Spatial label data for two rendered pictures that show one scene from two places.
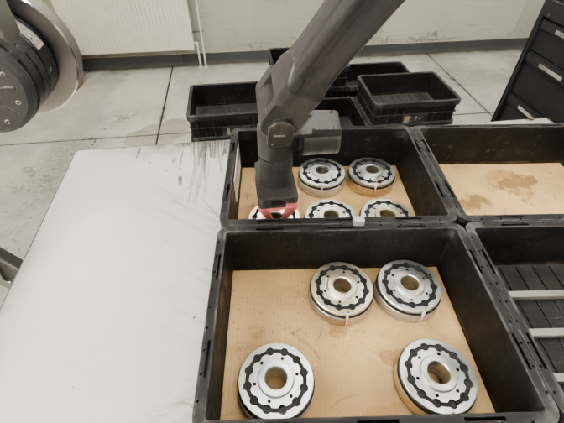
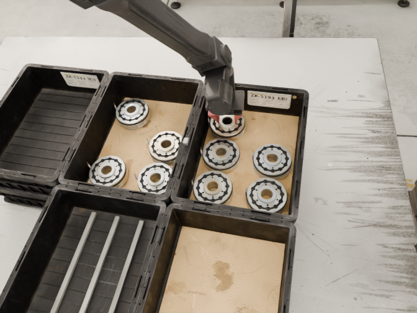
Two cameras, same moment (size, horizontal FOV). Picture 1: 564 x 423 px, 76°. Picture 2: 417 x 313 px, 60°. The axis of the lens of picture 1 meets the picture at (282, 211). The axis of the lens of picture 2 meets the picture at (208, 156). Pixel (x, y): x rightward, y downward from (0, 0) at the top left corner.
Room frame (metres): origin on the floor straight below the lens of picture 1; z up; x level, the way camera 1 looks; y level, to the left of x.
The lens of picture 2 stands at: (0.66, -0.63, 1.70)
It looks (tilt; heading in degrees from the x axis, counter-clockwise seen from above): 57 degrees down; 111
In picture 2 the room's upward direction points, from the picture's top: 9 degrees counter-clockwise
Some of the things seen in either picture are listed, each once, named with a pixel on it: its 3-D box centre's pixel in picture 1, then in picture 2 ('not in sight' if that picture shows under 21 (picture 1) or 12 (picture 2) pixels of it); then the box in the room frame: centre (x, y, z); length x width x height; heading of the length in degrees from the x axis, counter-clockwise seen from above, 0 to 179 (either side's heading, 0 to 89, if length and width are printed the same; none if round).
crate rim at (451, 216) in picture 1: (329, 172); (244, 143); (0.56, -0.09, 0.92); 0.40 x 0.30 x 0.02; 91
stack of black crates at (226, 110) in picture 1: (237, 140); not in sight; (1.50, 0.22, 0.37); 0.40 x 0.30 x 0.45; 97
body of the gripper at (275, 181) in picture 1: (275, 169); (224, 94); (0.48, 0.01, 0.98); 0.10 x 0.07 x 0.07; 8
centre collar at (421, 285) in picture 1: (409, 283); (155, 177); (0.34, -0.21, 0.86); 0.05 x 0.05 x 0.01
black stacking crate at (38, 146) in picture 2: not in sight; (48, 128); (-0.04, -0.11, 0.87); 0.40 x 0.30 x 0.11; 91
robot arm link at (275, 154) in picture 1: (279, 138); (222, 79); (0.48, 0.00, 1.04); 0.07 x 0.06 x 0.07; 97
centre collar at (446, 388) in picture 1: (438, 373); (107, 170); (0.19, -0.21, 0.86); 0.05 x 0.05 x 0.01
